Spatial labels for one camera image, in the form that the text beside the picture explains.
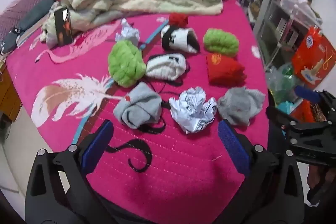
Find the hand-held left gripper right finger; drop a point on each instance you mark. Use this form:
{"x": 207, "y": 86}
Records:
{"x": 233, "y": 148}

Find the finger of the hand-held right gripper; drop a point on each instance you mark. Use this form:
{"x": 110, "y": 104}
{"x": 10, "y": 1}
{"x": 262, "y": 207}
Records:
{"x": 307, "y": 94}
{"x": 309, "y": 134}

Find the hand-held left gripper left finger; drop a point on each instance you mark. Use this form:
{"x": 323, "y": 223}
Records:
{"x": 97, "y": 145}

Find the large silver paper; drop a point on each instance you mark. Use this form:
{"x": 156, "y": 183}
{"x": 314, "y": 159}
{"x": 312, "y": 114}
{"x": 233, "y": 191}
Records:
{"x": 193, "y": 111}

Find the large green fuzzy sock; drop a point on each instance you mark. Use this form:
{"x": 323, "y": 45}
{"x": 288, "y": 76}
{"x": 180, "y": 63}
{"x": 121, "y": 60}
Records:
{"x": 126, "y": 64}

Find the small green fuzzy sock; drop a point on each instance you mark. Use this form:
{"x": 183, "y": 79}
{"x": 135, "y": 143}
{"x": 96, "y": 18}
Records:
{"x": 220, "y": 41}

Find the white sock with black band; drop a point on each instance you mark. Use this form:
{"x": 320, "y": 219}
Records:
{"x": 181, "y": 39}

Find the orange snack package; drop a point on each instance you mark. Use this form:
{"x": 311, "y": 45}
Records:
{"x": 305, "y": 111}

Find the clear bag with green contents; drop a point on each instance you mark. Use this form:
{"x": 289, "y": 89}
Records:
{"x": 282, "y": 82}

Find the orange gift box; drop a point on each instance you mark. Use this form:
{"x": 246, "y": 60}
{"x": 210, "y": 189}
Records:
{"x": 315, "y": 56}

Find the pink feather print bedspread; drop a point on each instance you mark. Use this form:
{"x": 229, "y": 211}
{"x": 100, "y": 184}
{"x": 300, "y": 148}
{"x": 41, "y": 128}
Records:
{"x": 183, "y": 161}

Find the light grey sock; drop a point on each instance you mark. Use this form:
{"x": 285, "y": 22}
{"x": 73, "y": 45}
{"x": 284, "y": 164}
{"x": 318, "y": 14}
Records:
{"x": 136, "y": 108}

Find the folded red sock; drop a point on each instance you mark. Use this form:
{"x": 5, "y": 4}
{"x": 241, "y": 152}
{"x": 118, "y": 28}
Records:
{"x": 225, "y": 71}

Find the white shelf unit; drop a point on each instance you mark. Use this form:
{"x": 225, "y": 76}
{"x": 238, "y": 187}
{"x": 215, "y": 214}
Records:
{"x": 273, "y": 14}

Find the white plastic bag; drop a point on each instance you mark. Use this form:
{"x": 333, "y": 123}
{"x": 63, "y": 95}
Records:
{"x": 296, "y": 2}

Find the wooden nightstand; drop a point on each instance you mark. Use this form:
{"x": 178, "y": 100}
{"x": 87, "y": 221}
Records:
{"x": 9, "y": 98}

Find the white sock with black trim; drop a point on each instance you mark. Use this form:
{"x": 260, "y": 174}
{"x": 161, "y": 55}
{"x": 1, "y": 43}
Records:
{"x": 165, "y": 67}

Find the silver patterned sock rear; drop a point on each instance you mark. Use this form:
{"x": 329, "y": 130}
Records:
{"x": 128, "y": 33}

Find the black smartphone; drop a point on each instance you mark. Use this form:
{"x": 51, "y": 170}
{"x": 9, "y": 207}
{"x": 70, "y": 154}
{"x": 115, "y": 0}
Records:
{"x": 63, "y": 27}

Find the red yarn ball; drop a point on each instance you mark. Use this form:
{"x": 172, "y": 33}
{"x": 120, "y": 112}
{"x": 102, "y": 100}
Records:
{"x": 178, "y": 19}

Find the dark grey pillow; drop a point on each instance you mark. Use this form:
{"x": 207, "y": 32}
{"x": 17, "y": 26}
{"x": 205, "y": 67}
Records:
{"x": 29, "y": 19}

